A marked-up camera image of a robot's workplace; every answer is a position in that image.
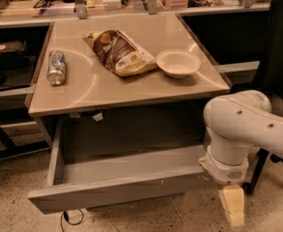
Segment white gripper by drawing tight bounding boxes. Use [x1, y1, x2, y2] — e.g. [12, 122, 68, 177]
[198, 146, 249, 228]

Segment grey top drawer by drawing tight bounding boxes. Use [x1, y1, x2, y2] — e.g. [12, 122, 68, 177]
[28, 115, 214, 214]

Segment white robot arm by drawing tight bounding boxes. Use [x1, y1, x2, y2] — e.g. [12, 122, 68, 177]
[199, 90, 283, 228]

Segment grey drawer cabinet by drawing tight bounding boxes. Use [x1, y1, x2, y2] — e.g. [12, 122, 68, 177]
[24, 13, 232, 166]

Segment black office chair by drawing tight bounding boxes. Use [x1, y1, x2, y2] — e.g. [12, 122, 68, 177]
[241, 0, 283, 195]

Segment white paper bowl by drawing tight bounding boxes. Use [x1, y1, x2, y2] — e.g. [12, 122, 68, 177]
[156, 49, 201, 78]

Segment brown yellow chip bag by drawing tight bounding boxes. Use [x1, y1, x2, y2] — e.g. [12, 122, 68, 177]
[82, 30, 156, 77]

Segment silver drink can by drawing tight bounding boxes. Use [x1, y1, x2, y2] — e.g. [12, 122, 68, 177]
[47, 50, 66, 86]

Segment black desk leg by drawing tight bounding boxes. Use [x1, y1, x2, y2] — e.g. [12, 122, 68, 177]
[0, 107, 49, 160]

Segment black floor cable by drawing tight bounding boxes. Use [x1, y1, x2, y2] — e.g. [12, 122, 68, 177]
[59, 208, 85, 232]

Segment grey metal post left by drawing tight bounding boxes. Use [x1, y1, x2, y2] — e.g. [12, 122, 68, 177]
[74, 0, 87, 19]

